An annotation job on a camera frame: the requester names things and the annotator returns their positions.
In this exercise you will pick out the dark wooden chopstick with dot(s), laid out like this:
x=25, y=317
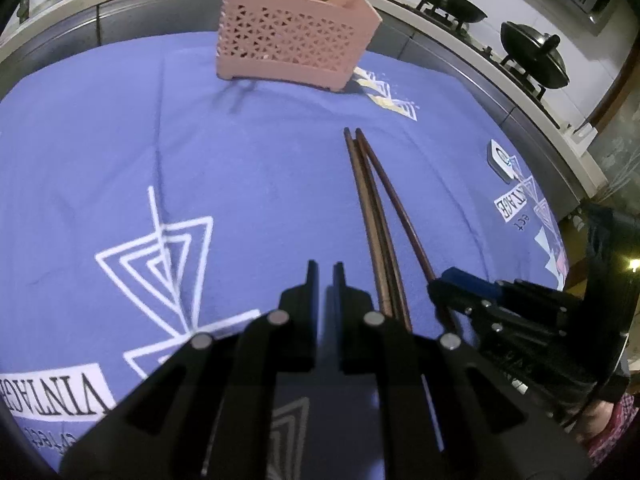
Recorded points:
x=399, y=207

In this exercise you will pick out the black gas stove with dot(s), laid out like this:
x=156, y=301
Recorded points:
x=459, y=40

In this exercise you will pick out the black wok with handle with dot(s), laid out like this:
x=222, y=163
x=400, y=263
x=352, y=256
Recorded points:
x=462, y=11

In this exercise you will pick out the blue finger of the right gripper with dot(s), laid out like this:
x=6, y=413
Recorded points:
x=470, y=279
x=451, y=299

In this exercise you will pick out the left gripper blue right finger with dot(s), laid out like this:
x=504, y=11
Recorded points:
x=354, y=334

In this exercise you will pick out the pink plastic utensil basket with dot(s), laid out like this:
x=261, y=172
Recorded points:
x=310, y=42

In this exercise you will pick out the black lidded wok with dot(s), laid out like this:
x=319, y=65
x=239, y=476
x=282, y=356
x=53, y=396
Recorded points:
x=536, y=53

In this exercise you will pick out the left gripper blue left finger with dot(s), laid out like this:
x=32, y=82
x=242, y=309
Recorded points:
x=299, y=340

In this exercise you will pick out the purple printed tablecloth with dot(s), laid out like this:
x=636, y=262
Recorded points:
x=144, y=199

